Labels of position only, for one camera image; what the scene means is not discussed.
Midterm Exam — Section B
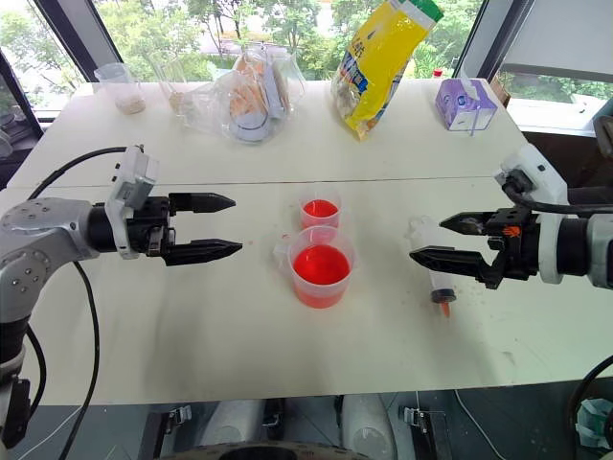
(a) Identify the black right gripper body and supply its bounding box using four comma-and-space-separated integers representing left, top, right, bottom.
483, 206, 542, 289

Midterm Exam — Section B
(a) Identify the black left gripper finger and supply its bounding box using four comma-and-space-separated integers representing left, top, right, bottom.
162, 238, 244, 268
168, 192, 238, 216

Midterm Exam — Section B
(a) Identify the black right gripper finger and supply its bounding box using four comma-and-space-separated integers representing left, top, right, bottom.
438, 210, 500, 236
408, 245, 498, 285

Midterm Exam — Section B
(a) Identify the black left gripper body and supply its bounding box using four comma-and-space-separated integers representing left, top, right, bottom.
125, 195, 177, 258

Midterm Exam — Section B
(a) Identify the clear plastic syringe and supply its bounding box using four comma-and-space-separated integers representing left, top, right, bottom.
403, 215, 455, 321

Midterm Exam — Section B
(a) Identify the clear empty plastic cup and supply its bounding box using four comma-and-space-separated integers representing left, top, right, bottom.
143, 51, 193, 117

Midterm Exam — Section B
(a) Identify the large cup red liquid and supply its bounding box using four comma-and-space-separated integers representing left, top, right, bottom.
273, 225, 358, 311

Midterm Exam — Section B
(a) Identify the small cup red liquid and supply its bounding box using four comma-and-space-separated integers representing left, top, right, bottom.
298, 188, 344, 231

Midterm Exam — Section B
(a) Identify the clear plastic bag with items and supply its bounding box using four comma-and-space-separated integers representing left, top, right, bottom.
184, 44, 308, 146

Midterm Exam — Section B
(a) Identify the purple tissue box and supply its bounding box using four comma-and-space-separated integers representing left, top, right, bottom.
434, 77, 500, 135

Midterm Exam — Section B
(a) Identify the clear beaker with grains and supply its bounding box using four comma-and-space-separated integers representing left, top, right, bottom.
93, 62, 147, 116

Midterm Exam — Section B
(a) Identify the dark chair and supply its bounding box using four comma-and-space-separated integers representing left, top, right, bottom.
592, 114, 613, 160

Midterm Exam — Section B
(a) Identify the metal table clamp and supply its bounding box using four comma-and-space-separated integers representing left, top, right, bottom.
164, 404, 193, 436
398, 404, 428, 436

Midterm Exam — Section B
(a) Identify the yellow snack bag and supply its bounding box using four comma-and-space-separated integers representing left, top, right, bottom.
330, 0, 445, 143

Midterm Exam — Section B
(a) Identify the white rounded robot leg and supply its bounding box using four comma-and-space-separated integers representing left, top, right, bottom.
340, 393, 399, 460

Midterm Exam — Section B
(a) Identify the teal crumpled bag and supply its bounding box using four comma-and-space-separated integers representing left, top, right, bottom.
574, 397, 613, 450

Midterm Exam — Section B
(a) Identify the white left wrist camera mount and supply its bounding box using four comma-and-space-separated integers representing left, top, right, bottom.
103, 145, 160, 261

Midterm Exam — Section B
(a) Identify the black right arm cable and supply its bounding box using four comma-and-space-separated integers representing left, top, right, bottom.
501, 171, 613, 216

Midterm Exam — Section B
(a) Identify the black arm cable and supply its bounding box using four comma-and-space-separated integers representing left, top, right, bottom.
26, 146, 131, 202
501, 171, 613, 216

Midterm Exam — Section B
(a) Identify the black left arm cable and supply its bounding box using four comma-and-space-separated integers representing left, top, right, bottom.
26, 146, 131, 202

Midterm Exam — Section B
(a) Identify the black hanging cable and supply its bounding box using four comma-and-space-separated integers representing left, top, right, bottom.
46, 260, 102, 460

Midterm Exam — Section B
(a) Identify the black looped cable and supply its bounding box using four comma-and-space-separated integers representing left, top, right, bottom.
566, 353, 613, 435

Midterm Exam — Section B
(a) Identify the thin white cable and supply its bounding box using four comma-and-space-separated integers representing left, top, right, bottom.
453, 387, 510, 460

